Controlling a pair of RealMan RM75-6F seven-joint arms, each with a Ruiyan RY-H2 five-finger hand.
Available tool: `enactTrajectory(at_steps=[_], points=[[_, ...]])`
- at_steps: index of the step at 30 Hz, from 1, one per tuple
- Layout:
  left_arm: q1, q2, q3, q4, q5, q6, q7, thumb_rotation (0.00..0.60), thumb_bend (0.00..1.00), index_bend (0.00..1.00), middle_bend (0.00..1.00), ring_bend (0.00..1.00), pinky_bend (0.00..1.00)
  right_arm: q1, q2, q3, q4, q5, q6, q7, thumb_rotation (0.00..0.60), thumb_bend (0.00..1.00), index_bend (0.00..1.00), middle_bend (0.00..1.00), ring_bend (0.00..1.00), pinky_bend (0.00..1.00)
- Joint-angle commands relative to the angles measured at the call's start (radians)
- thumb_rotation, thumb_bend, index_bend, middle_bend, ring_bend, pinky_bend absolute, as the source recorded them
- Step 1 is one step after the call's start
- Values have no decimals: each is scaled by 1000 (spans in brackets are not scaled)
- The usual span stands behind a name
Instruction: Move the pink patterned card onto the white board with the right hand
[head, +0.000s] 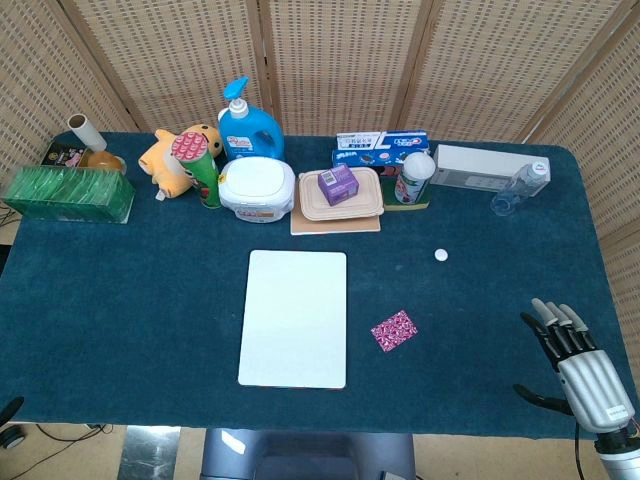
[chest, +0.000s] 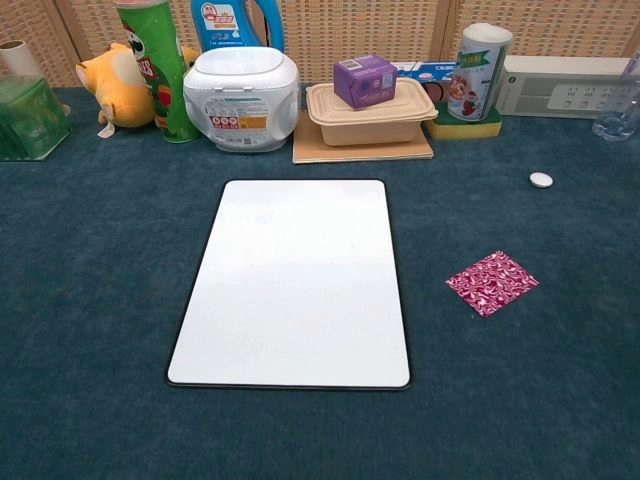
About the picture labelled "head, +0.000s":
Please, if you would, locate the green transparent box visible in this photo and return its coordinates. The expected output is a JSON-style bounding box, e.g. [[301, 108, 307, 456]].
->
[[1, 165, 137, 225]]

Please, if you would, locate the bamboo folding screen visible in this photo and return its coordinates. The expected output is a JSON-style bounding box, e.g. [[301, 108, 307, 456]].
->
[[0, 0, 640, 401]]

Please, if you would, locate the black floor cable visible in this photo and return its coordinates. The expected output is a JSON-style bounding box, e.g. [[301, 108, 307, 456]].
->
[[34, 423, 124, 443]]

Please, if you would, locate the green chips can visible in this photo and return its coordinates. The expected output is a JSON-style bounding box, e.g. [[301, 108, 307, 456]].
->
[[170, 132, 222, 210]]

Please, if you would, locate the clear plastic water bottle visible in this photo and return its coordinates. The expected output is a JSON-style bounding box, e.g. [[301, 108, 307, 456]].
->
[[490, 160, 550, 217]]

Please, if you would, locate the blue detergent pump bottle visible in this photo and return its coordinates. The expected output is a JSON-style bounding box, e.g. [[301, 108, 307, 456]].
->
[[217, 77, 286, 164]]

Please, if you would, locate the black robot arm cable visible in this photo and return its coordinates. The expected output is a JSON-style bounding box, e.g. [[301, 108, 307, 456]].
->
[[572, 422, 586, 480]]

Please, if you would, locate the blue white toothpaste box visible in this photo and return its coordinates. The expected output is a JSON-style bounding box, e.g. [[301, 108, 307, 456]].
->
[[335, 130, 431, 154]]

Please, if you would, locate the white rectangular board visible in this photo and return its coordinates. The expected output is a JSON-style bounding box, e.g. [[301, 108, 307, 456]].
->
[[237, 249, 348, 390]]

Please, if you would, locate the small purple carton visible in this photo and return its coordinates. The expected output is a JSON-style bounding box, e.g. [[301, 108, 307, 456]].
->
[[317, 165, 361, 206]]

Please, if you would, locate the cardboard tube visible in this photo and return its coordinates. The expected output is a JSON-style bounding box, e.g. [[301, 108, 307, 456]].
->
[[67, 113, 108, 153]]

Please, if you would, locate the black caster wheel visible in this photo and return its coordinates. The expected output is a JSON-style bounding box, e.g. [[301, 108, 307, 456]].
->
[[0, 424, 26, 450]]

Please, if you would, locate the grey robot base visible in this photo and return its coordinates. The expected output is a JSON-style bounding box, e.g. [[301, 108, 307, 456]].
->
[[199, 427, 417, 480]]

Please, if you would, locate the brown flat board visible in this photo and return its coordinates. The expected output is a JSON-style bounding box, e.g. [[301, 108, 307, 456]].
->
[[290, 199, 382, 236]]

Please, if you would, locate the yellow plush toy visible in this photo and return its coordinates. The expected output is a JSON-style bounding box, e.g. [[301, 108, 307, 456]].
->
[[138, 123, 223, 200]]

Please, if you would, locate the brown tape roll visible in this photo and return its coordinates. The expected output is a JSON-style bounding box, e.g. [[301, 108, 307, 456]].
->
[[79, 149, 126, 174]]

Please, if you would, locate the white power strip box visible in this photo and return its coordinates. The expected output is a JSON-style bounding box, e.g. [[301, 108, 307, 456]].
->
[[430, 144, 551, 193]]

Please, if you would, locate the white wet wipes tub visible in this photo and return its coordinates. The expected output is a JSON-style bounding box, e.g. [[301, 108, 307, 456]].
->
[[218, 158, 296, 226]]

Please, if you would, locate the white lidded printed can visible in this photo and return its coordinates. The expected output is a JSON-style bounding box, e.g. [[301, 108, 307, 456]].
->
[[394, 151, 435, 205]]

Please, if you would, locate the black printed box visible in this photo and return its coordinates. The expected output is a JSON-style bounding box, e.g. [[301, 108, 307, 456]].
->
[[41, 141, 94, 167]]

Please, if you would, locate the dark blue table cloth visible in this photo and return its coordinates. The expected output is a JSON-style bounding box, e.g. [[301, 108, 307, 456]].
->
[[0, 130, 636, 442]]

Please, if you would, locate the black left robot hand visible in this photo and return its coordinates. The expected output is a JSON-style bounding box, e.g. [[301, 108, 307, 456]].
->
[[0, 396, 25, 427]]

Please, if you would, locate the yellow green sponge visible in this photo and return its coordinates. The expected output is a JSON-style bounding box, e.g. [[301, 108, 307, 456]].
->
[[383, 178, 432, 212]]

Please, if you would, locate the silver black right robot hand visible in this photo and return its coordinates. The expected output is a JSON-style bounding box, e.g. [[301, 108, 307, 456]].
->
[[513, 297, 634, 435]]

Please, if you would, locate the beige lidded food container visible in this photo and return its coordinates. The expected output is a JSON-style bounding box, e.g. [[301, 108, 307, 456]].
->
[[298, 167, 386, 222]]

